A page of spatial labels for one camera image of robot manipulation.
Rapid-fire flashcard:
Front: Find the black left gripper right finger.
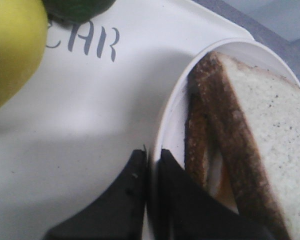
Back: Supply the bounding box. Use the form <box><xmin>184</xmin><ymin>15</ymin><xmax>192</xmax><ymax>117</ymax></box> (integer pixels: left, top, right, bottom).
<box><xmin>154</xmin><ymin>149</ymin><xmax>274</xmax><ymax>240</ymax></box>

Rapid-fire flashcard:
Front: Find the yellow lemon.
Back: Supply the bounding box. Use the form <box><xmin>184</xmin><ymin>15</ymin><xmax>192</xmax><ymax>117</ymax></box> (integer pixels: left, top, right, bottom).
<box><xmin>0</xmin><ymin>0</ymin><xmax>48</xmax><ymax>107</ymax></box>

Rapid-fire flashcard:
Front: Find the green lime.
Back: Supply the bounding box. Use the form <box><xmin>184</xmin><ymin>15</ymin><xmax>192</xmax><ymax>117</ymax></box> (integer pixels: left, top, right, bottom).
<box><xmin>42</xmin><ymin>0</ymin><xmax>116</xmax><ymax>24</ymax></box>

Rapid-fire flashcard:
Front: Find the white bear tray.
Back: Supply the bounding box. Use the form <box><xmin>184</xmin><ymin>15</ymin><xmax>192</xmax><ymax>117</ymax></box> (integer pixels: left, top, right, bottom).
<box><xmin>0</xmin><ymin>0</ymin><xmax>251</xmax><ymax>240</ymax></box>

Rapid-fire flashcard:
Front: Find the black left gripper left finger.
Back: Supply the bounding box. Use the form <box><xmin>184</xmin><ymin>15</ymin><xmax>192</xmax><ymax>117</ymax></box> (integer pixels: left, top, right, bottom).
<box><xmin>44</xmin><ymin>149</ymin><xmax>148</xmax><ymax>240</ymax></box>

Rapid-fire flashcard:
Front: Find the bottom bread slice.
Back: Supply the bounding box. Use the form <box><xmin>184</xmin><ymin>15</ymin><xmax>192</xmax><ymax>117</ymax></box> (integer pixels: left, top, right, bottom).
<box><xmin>184</xmin><ymin>93</ymin><xmax>211</xmax><ymax>191</ymax></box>

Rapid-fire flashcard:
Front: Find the fried egg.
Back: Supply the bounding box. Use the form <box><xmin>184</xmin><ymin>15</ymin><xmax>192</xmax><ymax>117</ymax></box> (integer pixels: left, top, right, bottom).
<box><xmin>208</xmin><ymin>150</ymin><xmax>238</xmax><ymax>214</ymax></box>

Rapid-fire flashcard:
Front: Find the white round plate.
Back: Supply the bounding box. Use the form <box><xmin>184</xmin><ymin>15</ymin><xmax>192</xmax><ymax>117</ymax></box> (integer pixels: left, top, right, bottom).
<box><xmin>147</xmin><ymin>38</ymin><xmax>300</xmax><ymax>240</ymax></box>

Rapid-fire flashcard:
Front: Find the white bread slice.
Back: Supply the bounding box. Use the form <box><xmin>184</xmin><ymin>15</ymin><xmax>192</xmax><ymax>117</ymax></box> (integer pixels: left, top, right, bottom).
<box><xmin>192</xmin><ymin>51</ymin><xmax>300</xmax><ymax>240</ymax></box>

